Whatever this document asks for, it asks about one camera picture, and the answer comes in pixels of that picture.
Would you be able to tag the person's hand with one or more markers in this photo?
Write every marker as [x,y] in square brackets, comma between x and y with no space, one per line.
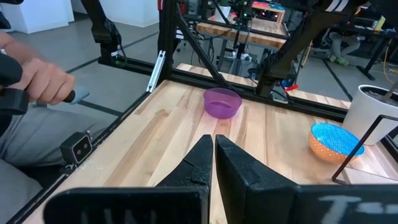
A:
[43,81]

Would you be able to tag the small white pot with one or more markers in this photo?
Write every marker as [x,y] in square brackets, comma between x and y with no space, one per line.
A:
[222,14]

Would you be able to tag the seated person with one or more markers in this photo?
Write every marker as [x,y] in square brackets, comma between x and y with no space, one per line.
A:
[342,43]

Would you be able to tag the bowl blue wave pattern orange outside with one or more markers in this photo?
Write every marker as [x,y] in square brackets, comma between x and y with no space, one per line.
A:
[335,137]

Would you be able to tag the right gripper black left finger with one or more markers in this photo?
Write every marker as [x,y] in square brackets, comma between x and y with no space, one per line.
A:
[186,202]

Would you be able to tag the silver metal bracket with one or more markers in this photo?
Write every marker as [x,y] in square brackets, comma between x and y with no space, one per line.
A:
[156,70]

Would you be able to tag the white cabinet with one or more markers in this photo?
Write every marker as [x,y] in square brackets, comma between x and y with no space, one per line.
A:
[37,15]

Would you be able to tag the black camera box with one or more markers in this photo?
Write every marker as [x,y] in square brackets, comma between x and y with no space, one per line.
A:
[76,148]

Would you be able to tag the black table frame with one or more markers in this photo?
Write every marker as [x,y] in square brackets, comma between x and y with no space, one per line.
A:
[169,37]

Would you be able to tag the black desk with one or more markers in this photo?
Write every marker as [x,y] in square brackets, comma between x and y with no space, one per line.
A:
[373,53]

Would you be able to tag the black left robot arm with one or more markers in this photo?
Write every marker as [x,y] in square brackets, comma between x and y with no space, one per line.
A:
[289,53]

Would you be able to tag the person's leg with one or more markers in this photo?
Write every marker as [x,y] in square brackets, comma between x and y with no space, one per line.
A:
[31,137]

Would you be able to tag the red tag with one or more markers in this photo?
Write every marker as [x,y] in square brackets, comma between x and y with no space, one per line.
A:
[291,87]

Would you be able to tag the purple plastic bowl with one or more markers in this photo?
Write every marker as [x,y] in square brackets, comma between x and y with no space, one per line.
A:
[222,109]

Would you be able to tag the person's forearm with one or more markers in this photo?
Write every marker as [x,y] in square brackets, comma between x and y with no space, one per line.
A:
[12,46]

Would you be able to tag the wooden shelf with black frame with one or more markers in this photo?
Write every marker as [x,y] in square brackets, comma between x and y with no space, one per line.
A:
[388,117]

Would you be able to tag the wooden box with lights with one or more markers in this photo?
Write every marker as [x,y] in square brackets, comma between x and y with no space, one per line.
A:
[267,12]

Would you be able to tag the background wooden table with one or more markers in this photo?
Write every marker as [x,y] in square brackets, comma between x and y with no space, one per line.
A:
[239,34]

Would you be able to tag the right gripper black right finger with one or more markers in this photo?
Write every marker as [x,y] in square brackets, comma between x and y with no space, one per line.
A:
[245,196]

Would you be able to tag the large white plant pot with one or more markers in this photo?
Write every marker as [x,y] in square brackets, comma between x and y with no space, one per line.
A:
[363,115]

